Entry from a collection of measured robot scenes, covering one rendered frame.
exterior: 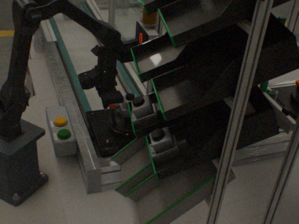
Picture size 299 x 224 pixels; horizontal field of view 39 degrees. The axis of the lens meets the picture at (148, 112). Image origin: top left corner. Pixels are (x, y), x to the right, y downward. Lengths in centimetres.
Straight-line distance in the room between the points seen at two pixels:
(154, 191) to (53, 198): 36
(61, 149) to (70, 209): 21
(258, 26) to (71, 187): 85
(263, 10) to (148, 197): 60
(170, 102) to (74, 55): 117
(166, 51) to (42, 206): 61
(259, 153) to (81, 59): 90
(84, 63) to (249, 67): 124
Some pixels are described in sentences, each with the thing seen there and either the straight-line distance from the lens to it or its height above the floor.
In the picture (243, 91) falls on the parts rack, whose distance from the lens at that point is 81.
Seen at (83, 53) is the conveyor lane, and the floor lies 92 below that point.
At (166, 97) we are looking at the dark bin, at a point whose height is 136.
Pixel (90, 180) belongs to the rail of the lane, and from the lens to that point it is 132.
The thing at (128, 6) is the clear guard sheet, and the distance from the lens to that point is 182.
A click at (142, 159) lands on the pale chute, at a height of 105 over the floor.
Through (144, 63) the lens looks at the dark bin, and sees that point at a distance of 102.
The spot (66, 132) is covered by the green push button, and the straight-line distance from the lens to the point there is 142.
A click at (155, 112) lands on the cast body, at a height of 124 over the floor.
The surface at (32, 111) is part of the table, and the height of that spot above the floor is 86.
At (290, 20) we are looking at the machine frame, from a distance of 239.
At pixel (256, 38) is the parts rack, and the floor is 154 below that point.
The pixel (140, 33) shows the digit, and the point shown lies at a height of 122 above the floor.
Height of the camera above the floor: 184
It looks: 35 degrees down
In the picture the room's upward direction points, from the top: 5 degrees clockwise
